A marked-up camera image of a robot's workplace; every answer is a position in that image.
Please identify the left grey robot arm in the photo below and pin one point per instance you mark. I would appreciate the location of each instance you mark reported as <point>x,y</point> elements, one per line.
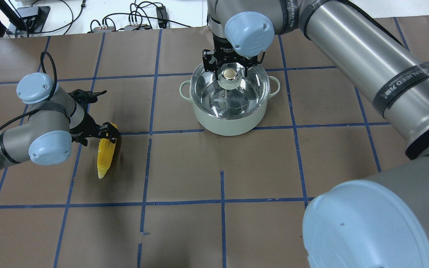
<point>55,120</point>

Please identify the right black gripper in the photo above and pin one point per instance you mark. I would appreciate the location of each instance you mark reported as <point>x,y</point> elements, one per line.
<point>223,51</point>

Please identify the glass pot lid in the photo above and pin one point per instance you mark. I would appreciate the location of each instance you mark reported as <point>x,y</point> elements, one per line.
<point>233,96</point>

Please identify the pale green steel pot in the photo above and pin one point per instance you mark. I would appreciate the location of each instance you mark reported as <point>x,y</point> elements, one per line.
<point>227,127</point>

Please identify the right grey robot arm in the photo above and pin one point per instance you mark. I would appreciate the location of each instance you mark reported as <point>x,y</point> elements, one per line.
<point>318,192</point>

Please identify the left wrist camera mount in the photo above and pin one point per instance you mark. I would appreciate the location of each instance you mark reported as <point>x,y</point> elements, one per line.
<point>85,97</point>

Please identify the black power adapter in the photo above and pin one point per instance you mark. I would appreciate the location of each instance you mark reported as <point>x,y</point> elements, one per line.
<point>162,17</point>

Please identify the yellow corn cob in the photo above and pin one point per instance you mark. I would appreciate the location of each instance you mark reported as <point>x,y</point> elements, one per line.
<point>106,151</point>

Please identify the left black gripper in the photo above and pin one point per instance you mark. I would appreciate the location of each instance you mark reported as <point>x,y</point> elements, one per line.
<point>86,127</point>

